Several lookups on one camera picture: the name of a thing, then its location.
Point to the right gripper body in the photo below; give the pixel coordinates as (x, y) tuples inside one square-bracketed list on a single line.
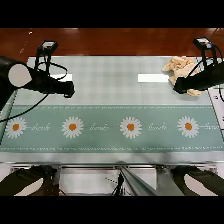
[(187, 84)]

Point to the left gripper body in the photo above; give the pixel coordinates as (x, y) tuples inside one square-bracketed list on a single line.
[(60, 88)]

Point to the cream shirt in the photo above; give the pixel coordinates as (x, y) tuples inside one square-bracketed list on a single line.
[(180, 66)]

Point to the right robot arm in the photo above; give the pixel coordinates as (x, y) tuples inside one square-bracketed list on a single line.
[(213, 78)]

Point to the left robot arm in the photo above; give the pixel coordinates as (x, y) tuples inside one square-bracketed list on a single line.
[(18, 75)]

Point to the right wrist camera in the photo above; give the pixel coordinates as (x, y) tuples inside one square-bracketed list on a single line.
[(202, 42)]

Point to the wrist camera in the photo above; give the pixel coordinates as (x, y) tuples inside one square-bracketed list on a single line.
[(47, 45), (202, 42)]

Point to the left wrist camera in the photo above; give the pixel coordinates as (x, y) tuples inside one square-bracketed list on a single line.
[(47, 45)]

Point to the silver frame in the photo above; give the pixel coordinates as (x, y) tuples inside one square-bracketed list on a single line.
[(140, 186)]

